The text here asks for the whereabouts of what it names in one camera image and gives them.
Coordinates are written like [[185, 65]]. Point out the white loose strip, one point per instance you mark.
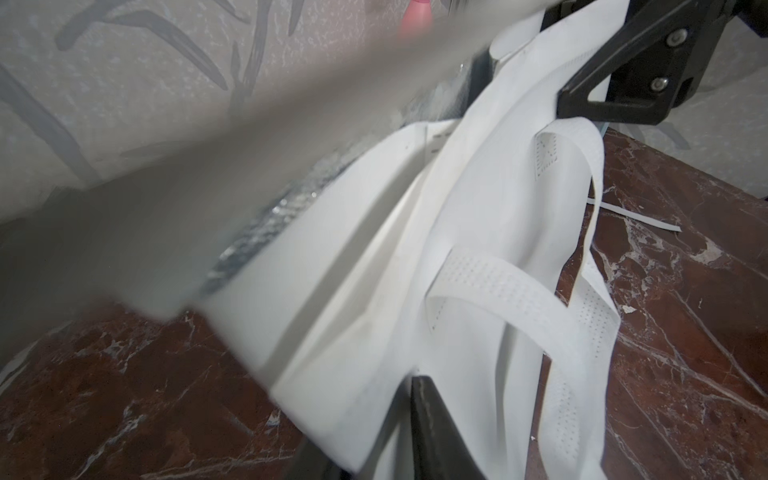
[[640, 218]]

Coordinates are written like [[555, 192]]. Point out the pink spray bottle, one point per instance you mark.
[[417, 18]]

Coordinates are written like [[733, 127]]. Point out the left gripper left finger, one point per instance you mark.
[[311, 463]]

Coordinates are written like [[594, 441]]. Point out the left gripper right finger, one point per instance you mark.
[[439, 451]]

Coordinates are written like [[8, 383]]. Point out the white insulated delivery bag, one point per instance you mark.
[[411, 269]]

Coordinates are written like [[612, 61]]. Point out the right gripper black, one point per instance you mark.
[[656, 60]]

